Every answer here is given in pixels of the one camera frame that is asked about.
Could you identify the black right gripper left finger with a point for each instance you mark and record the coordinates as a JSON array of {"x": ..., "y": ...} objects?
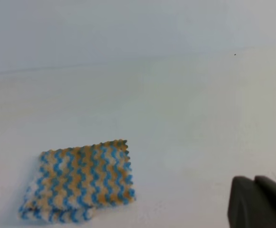
[{"x": 248, "y": 207}]

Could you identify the blue striped cleaning rag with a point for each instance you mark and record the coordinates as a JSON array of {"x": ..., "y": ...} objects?
[{"x": 70, "y": 184}]

